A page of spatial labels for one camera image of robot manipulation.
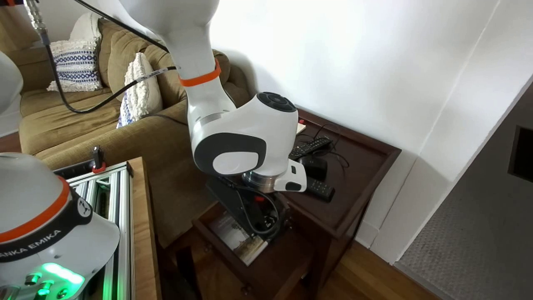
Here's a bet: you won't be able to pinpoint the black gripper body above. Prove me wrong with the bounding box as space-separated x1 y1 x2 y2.
207 176 291 243

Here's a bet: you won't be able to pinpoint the black alarm power cord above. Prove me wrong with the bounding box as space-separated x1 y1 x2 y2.
307 123 354 169

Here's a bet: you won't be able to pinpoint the wooden cabinet drawer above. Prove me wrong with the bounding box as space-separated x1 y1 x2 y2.
192 184 317 300

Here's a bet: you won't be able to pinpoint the dark wooden cabinet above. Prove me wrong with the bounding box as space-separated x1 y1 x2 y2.
191 106 404 300

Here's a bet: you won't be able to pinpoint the Iowa Nebraska map brochure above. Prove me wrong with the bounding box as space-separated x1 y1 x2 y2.
212 213 271 268

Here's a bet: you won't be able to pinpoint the black remote control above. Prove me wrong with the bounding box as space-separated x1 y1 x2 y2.
289 136 336 161
306 176 337 203

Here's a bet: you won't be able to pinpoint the light wooden stand board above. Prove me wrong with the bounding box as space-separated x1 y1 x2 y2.
127 156 164 300

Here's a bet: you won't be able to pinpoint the white ribbed pillow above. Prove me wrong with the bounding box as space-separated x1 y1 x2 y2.
116 51 164 129

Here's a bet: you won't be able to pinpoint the red black clamp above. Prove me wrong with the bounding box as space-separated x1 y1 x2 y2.
91 144 109 174

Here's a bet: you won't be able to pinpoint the olive fabric sofa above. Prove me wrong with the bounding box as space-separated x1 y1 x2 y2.
0 6 257 246

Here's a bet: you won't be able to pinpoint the blue striped white pillow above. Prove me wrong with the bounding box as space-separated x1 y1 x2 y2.
46 38 106 93

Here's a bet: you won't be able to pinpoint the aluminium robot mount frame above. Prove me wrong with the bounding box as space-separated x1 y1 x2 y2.
56 159 136 300

